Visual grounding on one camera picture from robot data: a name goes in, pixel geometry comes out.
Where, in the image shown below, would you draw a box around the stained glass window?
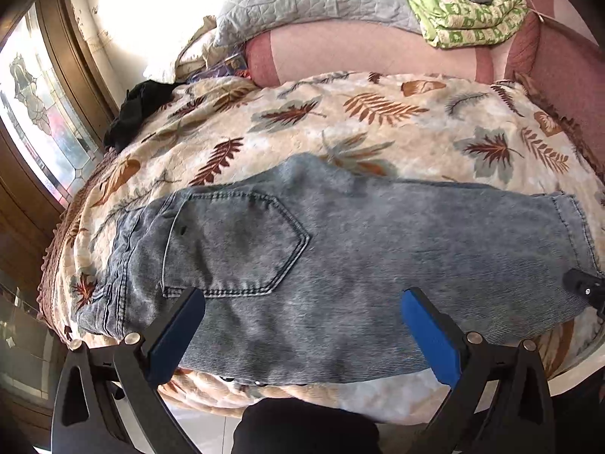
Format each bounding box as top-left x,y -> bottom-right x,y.
0,2 -> 107,199

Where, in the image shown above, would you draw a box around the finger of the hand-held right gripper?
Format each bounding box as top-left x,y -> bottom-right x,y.
565,268 -> 605,310

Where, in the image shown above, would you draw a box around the grey quilted pillow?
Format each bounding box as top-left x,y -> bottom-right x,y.
214,0 -> 422,47

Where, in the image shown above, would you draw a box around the cream cloth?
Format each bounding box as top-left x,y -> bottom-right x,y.
142,15 -> 249,83

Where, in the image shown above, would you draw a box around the green patterned folded blanket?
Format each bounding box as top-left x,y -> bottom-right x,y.
369,0 -> 529,49

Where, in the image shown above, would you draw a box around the black cloth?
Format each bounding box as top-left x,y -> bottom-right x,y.
103,79 -> 187,149

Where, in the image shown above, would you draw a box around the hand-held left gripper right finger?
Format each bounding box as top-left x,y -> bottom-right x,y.
401,286 -> 555,454

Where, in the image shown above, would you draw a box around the blue denim pants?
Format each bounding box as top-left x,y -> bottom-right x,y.
77,153 -> 599,385

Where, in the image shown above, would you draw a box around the person's dark clothing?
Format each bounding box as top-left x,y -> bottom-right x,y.
231,398 -> 383,454

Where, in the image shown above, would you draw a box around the glass side table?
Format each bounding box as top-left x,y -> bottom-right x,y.
0,269 -> 71,436

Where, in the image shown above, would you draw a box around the leaf print blanket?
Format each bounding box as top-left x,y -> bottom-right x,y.
37,71 -> 605,418

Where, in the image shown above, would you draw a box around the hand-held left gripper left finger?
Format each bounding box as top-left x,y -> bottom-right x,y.
51,286 -> 206,454

